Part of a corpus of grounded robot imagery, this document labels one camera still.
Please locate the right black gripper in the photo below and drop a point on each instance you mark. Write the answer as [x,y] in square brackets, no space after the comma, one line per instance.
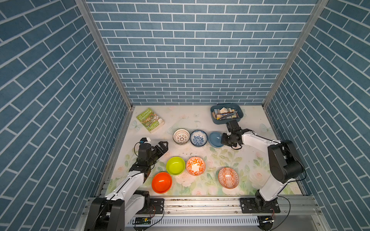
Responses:
[223,140]

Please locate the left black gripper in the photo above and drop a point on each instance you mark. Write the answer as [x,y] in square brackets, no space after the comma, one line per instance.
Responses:
[164,148]

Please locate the plain blue bowl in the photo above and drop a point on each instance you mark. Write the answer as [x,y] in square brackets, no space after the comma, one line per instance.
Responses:
[215,139]

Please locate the white brown patterned bowl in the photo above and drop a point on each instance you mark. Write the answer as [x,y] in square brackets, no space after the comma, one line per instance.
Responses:
[181,136]

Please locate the lime green bowl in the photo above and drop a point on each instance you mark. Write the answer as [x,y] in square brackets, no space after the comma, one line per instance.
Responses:
[175,166]

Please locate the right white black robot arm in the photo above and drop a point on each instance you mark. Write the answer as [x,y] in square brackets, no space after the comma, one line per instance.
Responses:
[284,163]

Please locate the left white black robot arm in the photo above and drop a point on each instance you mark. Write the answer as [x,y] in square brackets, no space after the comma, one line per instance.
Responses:
[116,209]

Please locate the green cover book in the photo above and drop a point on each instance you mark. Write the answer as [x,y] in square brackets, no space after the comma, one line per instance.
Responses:
[150,120]

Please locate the art supplies in bin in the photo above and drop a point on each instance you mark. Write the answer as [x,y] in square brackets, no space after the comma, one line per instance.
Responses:
[225,113]

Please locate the teal plastic bin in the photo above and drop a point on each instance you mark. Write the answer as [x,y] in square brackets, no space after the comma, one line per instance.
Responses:
[233,106]

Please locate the plain orange bowl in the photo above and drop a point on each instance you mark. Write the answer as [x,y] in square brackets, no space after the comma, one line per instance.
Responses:
[162,182]

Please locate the orange floral bowl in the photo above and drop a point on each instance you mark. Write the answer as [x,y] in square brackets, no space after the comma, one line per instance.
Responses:
[195,166]

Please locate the red geometric patterned bowl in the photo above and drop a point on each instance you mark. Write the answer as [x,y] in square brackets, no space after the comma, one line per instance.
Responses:
[228,178]

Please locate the left green circuit board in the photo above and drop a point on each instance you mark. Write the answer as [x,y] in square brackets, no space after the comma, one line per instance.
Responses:
[142,221]

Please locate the right circuit board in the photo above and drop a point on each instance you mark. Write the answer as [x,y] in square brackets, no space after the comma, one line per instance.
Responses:
[265,223]

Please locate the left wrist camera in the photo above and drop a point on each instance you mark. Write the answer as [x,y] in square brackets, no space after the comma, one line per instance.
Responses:
[144,140]

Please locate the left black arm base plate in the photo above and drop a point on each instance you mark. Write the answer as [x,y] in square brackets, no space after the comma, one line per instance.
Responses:
[152,207]

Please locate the aluminium mounting rail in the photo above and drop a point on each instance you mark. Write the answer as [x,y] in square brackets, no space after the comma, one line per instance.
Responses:
[230,206]

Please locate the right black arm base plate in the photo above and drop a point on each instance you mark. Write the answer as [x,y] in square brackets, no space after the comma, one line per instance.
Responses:
[259,205]

